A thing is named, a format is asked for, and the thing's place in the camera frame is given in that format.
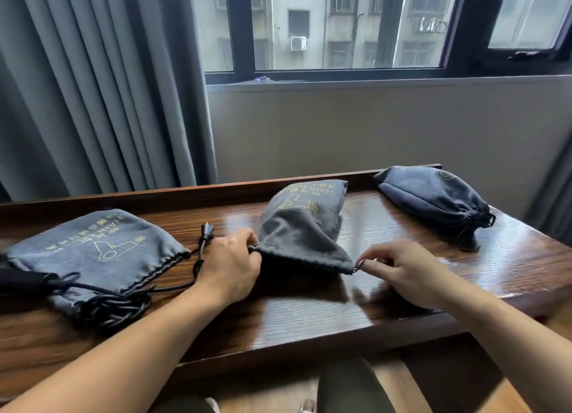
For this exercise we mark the person's right hand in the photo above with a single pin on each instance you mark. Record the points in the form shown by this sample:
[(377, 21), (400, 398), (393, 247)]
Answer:
[(411, 274)]

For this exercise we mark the person's left hand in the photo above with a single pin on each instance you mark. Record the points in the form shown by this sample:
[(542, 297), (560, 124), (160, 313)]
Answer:
[(228, 269)]

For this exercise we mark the person's left fingers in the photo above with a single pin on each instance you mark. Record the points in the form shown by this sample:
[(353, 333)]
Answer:
[(248, 240)]

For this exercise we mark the person's right thumb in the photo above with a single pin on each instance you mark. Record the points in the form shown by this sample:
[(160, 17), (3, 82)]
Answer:
[(375, 270)]

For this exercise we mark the person's left forearm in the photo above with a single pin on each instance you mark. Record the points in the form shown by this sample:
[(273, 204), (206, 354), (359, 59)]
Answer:
[(120, 359)]

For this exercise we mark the person's right forearm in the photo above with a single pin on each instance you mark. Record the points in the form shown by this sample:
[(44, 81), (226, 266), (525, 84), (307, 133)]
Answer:
[(514, 350)]

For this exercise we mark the person's dark trouser leg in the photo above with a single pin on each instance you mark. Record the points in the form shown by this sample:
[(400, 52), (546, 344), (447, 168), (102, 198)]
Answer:
[(353, 388)]

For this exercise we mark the dark grey curtain edge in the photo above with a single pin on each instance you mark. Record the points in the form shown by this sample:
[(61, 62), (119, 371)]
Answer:
[(554, 194)]

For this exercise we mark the white outdoor air conditioner unit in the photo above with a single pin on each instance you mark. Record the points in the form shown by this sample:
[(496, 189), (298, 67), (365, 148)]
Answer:
[(298, 43)]

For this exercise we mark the grey curtain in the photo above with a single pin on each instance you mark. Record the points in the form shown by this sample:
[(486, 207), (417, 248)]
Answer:
[(98, 82)]

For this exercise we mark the black hair dryer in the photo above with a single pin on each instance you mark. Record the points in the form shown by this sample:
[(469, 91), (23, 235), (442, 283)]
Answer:
[(22, 281)]

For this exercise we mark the grey apartment building outside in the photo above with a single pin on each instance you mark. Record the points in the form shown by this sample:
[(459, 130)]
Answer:
[(339, 19)]

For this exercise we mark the black window frame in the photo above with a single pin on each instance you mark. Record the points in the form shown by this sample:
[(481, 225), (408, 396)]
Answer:
[(464, 28)]

